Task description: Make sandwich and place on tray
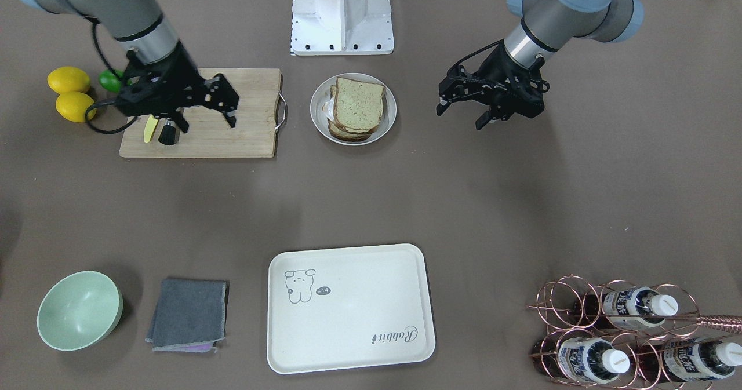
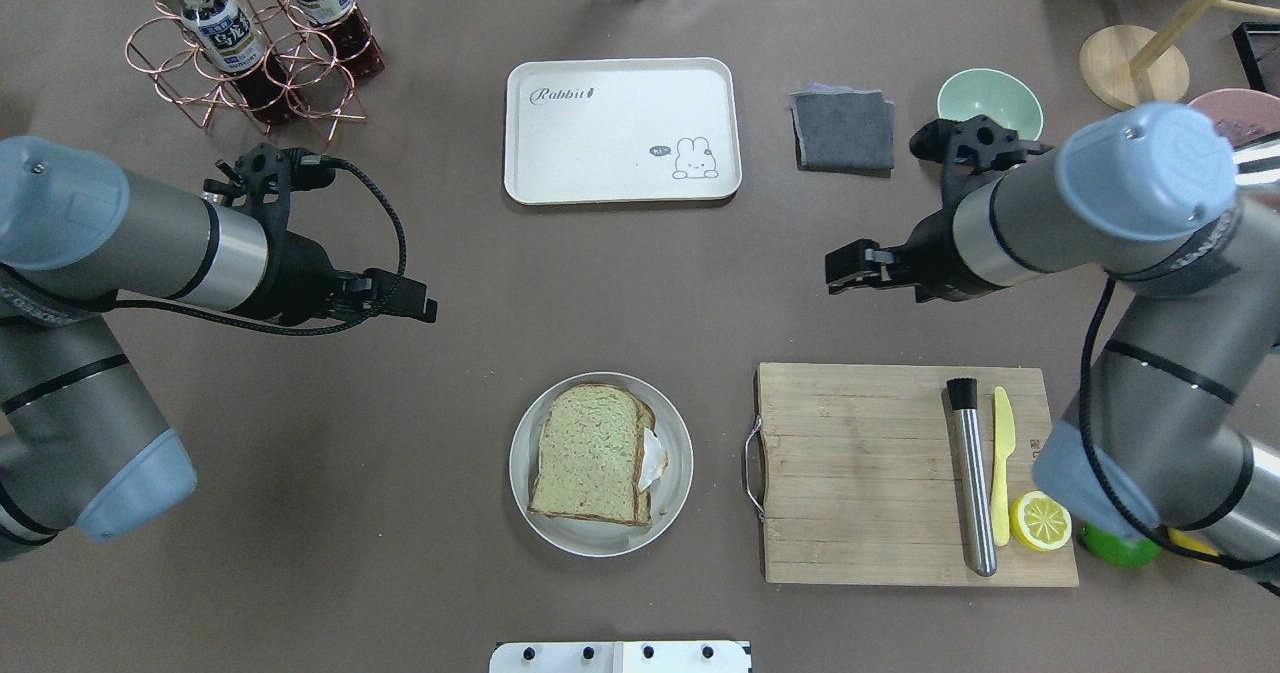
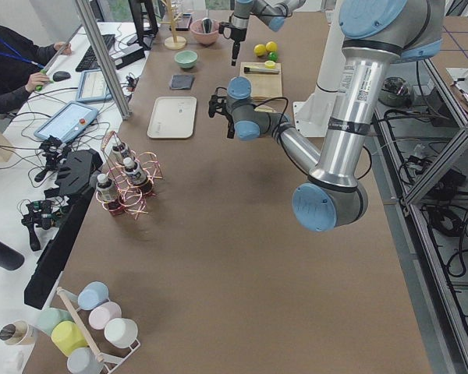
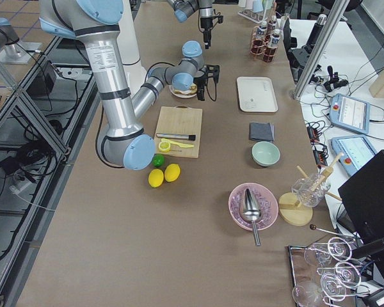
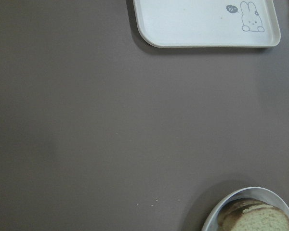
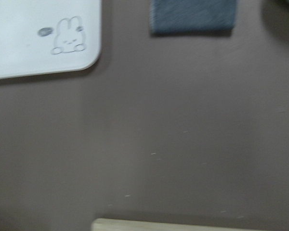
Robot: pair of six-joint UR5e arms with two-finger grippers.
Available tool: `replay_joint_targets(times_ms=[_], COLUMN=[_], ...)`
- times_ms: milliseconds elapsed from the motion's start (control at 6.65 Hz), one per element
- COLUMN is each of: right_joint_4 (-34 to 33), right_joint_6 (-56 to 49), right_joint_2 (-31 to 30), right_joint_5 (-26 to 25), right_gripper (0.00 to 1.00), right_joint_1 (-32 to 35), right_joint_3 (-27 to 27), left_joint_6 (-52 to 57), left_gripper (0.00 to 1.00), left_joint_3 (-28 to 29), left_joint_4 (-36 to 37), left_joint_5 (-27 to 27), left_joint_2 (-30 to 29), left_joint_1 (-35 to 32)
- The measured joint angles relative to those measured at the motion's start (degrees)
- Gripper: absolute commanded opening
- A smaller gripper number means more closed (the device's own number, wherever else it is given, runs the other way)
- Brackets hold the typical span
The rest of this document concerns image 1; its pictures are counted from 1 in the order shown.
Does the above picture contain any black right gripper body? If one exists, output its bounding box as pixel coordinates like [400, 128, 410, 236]
[114, 42, 239, 119]

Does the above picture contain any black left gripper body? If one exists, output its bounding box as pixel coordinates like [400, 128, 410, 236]
[438, 41, 550, 121]

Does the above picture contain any bread slice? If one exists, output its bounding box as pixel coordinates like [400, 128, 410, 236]
[327, 85, 371, 142]
[334, 78, 386, 133]

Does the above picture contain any fried egg toy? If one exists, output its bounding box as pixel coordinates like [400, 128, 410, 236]
[321, 98, 334, 122]

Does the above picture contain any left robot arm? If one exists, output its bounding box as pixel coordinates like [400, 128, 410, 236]
[435, 0, 645, 129]

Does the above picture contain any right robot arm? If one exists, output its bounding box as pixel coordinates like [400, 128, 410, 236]
[21, 0, 239, 132]

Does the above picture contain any cream rabbit tray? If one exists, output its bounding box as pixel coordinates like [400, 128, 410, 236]
[267, 244, 437, 375]

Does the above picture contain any wooden cutting board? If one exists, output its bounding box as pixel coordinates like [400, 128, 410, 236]
[119, 67, 282, 158]

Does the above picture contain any green lime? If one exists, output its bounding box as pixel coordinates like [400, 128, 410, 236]
[98, 70, 123, 93]

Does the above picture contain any yellow lemon near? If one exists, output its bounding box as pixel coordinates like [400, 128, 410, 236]
[55, 92, 94, 123]

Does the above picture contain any yellow lemon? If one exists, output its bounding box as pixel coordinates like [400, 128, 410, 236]
[46, 66, 91, 94]
[55, 92, 94, 123]

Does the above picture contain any yellow lemon far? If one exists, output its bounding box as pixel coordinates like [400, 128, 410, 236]
[46, 66, 91, 94]

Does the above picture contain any white round plate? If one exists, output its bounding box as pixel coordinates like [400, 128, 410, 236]
[310, 73, 397, 146]

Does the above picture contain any grey folded cloth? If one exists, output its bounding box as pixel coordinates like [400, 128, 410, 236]
[145, 278, 230, 353]

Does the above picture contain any mint green bowl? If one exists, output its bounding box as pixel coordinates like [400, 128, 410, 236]
[37, 271, 123, 351]

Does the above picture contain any drink bottle back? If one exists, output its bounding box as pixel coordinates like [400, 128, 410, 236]
[570, 287, 679, 331]

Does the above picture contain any drink bottle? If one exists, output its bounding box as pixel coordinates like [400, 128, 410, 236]
[530, 337, 631, 385]
[570, 287, 679, 331]
[636, 337, 741, 383]

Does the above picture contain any drink bottle front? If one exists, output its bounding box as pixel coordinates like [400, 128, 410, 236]
[530, 337, 631, 385]

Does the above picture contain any drink bottle middle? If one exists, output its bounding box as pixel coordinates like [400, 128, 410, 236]
[636, 337, 741, 383]

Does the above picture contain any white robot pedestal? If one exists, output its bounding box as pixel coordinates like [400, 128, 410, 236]
[290, 0, 395, 56]

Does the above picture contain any copper wire bottle rack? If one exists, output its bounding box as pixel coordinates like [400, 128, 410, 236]
[530, 275, 740, 389]

